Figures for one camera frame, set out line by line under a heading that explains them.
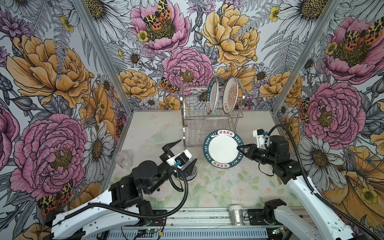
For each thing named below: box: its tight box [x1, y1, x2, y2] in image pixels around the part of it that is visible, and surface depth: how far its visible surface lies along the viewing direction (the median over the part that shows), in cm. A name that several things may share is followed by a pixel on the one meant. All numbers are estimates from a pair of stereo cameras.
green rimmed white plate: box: [203, 129, 244, 169], surface depth 77 cm
